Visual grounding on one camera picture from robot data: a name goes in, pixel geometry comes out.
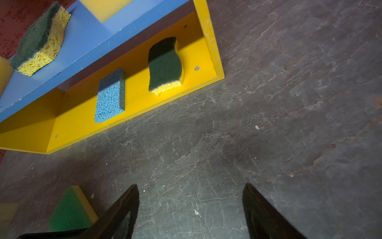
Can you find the green scourer yellow sponge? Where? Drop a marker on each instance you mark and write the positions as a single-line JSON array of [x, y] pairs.
[[73, 212]]

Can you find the plain yellow foam sponge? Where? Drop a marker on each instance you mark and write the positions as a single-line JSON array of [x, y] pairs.
[[6, 72]]

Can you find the dark green wavy sponge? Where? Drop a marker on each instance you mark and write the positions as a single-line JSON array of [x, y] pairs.
[[165, 67], [42, 41]]

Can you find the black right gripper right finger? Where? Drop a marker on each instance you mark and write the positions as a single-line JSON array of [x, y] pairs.
[[263, 220]]

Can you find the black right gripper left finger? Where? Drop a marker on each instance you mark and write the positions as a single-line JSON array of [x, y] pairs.
[[116, 223]]

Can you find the yellow foam sponge front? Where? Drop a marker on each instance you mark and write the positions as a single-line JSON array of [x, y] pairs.
[[102, 10]]

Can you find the yellow shelf with coloured boards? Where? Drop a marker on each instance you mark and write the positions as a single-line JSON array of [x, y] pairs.
[[114, 61]]

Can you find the blue cellulose sponge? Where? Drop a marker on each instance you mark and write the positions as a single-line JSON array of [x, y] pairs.
[[110, 100]]

